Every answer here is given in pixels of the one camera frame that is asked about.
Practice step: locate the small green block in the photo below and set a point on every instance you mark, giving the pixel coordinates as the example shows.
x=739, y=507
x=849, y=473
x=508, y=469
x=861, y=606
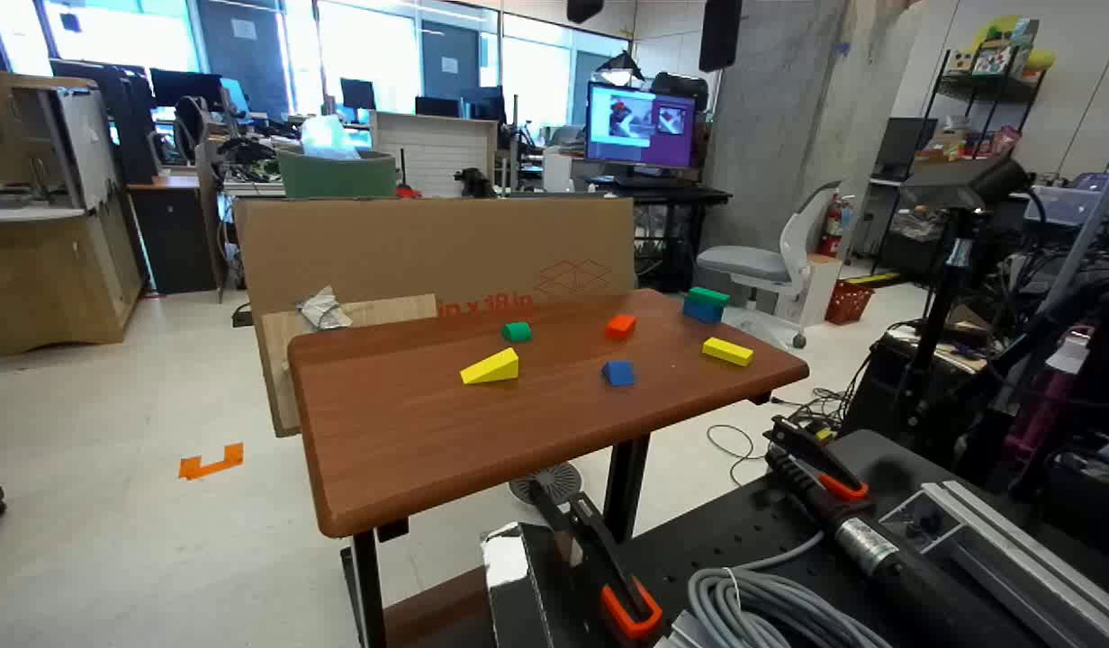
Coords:
x=515, y=334

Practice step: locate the green box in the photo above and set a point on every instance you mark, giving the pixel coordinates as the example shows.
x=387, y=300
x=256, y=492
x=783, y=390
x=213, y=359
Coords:
x=335, y=177

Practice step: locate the large cardboard box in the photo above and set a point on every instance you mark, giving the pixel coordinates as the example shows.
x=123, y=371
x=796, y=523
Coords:
x=434, y=245

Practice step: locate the computer monitor colourful screen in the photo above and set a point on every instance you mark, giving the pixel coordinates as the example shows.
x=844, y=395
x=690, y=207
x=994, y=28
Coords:
x=638, y=129

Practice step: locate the yellow rectangular block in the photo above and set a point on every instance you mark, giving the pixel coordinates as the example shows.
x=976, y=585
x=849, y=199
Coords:
x=730, y=351

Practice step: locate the black hanging speaker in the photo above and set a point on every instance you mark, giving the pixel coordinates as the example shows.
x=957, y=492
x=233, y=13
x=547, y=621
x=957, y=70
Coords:
x=718, y=33

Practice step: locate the wooden table foot board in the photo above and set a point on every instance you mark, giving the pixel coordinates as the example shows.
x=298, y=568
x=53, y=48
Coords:
x=440, y=615

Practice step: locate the orange block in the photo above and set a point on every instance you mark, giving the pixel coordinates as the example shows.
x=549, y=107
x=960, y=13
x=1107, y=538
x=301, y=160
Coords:
x=620, y=325

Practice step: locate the wooden cabinet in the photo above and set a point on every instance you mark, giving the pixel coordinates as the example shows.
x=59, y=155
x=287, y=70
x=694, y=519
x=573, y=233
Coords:
x=53, y=239

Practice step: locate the blue wedge block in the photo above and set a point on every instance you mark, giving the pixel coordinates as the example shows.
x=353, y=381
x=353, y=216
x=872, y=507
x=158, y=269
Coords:
x=616, y=377

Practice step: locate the black shelf rack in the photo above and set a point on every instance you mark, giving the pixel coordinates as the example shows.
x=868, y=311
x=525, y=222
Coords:
x=988, y=90

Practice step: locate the white counter cabinet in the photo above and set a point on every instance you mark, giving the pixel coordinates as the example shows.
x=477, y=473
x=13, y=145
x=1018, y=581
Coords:
x=434, y=149

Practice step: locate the white grey office chair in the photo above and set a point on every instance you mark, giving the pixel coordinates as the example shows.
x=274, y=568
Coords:
x=765, y=262

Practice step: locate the red basket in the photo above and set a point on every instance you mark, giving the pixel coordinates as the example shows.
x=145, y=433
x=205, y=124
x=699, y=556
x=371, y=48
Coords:
x=849, y=300

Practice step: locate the black table leg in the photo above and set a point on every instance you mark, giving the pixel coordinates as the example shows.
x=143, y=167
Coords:
x=369, y=588
x=628, y=486

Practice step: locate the aluminium extrusion rail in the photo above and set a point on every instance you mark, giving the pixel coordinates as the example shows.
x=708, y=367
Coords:
x=1035, y=569

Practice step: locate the green rectangular block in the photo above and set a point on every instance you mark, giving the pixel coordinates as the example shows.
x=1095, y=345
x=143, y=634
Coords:
x=708, y=297

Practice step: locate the black desk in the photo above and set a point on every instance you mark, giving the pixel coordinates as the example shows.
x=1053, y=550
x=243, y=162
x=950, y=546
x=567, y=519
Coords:
x=667, y=222

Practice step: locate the yellow wedge block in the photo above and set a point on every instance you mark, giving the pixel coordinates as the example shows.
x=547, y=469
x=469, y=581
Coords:
x=499, y=367

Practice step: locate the black tripod stand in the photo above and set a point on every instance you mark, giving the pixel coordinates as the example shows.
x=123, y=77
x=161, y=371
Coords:
x=950, y=276

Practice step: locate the red fire extinguisher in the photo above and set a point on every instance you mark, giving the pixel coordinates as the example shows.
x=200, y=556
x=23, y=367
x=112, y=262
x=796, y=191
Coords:
x=834, y=223

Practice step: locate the crumpled white paper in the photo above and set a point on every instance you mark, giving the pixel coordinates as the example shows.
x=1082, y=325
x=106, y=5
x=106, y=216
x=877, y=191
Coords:
x=323, y=311

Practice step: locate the orange floor marker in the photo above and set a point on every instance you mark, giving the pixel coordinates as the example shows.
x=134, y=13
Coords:
x=209, y=462

